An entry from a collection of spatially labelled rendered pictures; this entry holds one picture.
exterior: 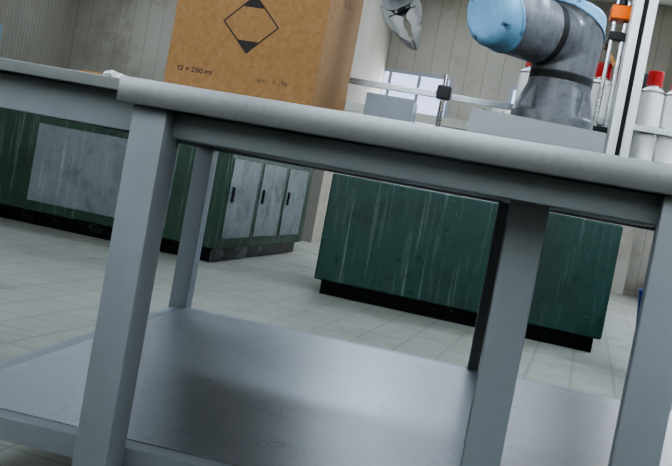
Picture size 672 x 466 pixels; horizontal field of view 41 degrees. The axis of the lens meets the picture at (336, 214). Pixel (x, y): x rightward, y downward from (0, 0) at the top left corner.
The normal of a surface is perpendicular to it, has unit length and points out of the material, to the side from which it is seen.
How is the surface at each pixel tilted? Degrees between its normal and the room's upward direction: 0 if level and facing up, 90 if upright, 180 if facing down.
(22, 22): 90
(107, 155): 90
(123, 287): 90
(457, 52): 90
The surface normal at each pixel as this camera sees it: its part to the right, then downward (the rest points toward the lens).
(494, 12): -0.84, -0.04
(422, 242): -0.25, 0.00
